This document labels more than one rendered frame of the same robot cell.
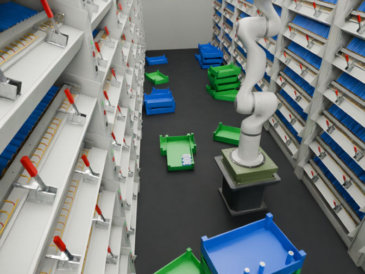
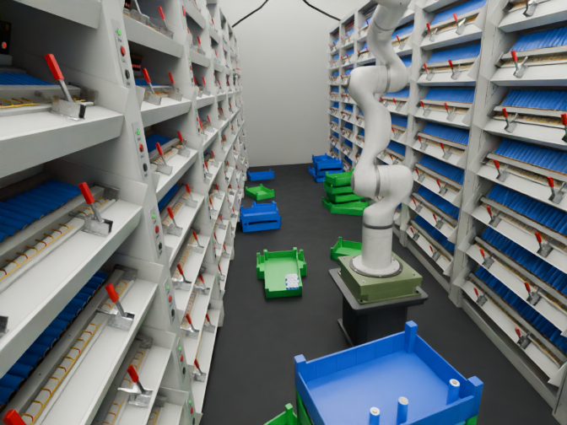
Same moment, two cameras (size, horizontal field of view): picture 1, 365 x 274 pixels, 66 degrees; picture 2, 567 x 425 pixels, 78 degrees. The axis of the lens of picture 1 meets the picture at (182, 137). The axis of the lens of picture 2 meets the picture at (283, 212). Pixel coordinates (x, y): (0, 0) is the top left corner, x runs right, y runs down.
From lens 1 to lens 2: 0.34 m
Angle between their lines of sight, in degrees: 13
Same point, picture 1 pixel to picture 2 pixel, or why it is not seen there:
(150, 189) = (238, 322)
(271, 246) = (418, 378)
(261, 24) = (380, 73)
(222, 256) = (333, 394)
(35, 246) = not seen: outside the picture
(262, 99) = (389, 173)
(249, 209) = not seen: hidden behind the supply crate
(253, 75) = (374, 141)
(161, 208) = (251, 347)
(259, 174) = (395, 287)
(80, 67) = (97, 61)
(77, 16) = not seen: outside the picture
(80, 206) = (58, 258)
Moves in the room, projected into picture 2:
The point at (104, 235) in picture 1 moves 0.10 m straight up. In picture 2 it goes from (118, 338) to (105, 291)
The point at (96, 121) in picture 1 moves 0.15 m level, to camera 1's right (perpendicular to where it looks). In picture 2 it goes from (125, 154) to (197, 151)
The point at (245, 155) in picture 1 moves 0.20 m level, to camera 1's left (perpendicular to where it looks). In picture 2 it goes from (371, 260) to (321, 261)
